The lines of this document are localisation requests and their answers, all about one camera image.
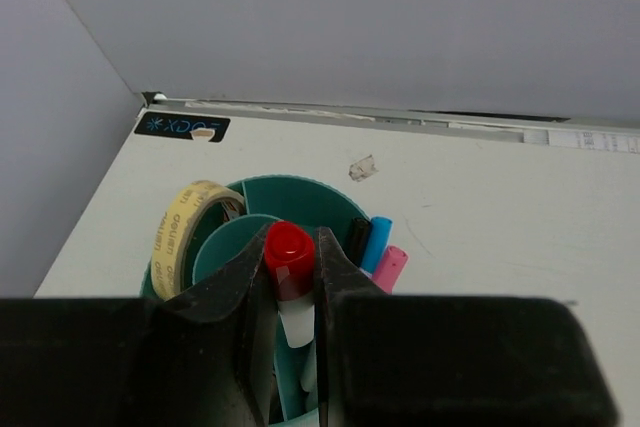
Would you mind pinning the blue capped marker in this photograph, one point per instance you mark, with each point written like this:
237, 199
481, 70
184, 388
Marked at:
381, 228

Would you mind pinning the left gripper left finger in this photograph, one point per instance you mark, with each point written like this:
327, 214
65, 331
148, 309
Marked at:
203, 358

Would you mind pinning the teal round organizer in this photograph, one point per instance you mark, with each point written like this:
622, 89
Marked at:
308, 204

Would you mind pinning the black logo sticker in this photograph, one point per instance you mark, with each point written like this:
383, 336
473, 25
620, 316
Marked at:
183, 126

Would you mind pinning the black capped marker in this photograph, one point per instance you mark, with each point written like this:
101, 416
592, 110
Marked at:
357, 240

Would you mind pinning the red capped marker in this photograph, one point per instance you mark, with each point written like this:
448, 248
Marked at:
289, 254

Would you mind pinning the pink capped marker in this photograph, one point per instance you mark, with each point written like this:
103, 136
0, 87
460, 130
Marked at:
389, 268

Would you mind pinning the masking tape roll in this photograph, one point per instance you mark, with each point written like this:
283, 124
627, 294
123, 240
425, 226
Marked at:
197, 211

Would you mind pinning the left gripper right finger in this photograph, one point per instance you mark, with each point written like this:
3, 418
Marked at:
448, 360

